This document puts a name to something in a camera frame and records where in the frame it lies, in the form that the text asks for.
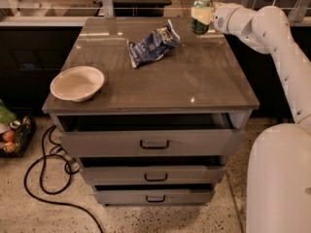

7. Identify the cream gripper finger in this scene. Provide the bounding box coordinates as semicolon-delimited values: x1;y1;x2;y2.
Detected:
190;7;214;25

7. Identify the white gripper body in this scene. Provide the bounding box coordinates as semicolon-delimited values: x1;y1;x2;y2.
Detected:
213;3;242;34

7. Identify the green soda can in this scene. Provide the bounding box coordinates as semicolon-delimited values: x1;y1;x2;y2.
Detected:
191;0;213;35

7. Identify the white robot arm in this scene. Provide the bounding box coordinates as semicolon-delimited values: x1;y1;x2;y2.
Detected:
190;3;311;233

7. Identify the white paper bowl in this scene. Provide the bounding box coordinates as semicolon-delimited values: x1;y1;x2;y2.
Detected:
50;66;105;102

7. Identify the blue crumpled chip bag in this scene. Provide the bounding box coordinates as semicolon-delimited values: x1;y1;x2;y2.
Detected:
126;19;180;68

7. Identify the dark background table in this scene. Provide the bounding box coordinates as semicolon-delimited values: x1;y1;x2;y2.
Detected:
100;0;172;17

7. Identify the grey drawer cabinet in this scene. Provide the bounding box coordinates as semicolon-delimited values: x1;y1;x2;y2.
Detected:
42;17;260;208

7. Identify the top grey drawer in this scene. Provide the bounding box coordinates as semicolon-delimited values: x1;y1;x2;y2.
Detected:
59;128;244;157

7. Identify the grey drawer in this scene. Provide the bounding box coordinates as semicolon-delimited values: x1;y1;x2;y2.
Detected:
59;128;244;157
94;183;214;206
80;156;225;185

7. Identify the middle grey drawer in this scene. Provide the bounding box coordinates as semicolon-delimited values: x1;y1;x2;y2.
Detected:
80;156;225;185

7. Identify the bottom grey drawer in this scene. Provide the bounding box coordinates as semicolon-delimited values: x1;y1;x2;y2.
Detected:
94;183;214;206

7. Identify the green bag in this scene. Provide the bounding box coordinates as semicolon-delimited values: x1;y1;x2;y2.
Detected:
0;99;17;124

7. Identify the orange fruit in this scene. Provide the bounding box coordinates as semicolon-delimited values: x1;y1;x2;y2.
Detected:
3;130;15;142

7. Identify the black wire fruit basket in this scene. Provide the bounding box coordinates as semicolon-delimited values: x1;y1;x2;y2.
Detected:
0;116;36;157

